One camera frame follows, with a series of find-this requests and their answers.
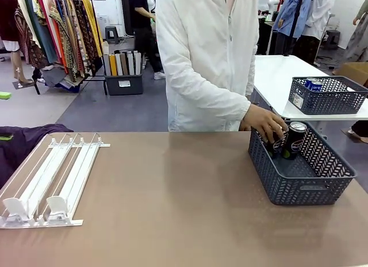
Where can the black Pepsi can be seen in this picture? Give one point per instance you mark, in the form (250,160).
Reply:
(276,147)
(294,143)

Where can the white sleeved right forearm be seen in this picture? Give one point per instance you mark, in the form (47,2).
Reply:
(218,100)

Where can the white can dispenser rack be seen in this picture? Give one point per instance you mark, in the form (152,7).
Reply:
(57,169)

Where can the white dispenser pusher paddle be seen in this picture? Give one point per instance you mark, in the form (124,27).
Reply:
(57,205)
(15,206)

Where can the person's right hand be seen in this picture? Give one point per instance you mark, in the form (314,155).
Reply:
(263,118)

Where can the purple cloth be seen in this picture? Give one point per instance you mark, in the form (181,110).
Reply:
(23,146)

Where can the grey garment pile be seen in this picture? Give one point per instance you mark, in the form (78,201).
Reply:
(57,77)

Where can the mannequin in dark red garment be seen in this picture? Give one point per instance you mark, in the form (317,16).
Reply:
(11,19)

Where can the rack of colourful garments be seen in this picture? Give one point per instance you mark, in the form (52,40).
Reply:
(69,34)

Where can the yellow board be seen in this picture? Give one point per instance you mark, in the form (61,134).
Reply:
(113,65)

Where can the grey storage bin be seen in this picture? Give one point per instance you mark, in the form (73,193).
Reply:
(123,84)

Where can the brown board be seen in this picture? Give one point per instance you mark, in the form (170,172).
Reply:
(124,64)

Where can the black plastic stool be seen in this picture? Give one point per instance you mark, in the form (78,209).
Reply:
(112,34)

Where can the bystander in black clothes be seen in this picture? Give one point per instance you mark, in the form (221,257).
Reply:
(143,34)

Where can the person in white jacket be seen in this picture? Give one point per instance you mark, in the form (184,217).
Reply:
(207,34)

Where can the white side table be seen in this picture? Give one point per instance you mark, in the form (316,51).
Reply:
(276,71)

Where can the black garment stand pole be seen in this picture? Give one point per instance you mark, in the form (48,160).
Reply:
(294,22)

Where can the blue Pepsi can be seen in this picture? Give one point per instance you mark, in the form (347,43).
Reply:
(310,82)
(316,87)

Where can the grey woven plastic basket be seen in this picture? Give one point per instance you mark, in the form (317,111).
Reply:
(302,189)

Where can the hanging white shirt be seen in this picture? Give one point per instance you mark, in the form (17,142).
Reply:
(320,16)

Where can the grey woven basket with label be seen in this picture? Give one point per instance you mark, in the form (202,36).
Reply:
(330,103)

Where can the grey plastic stool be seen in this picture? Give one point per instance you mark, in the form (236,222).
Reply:
(333,38)

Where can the cardboard box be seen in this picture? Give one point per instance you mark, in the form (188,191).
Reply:
(355,72)

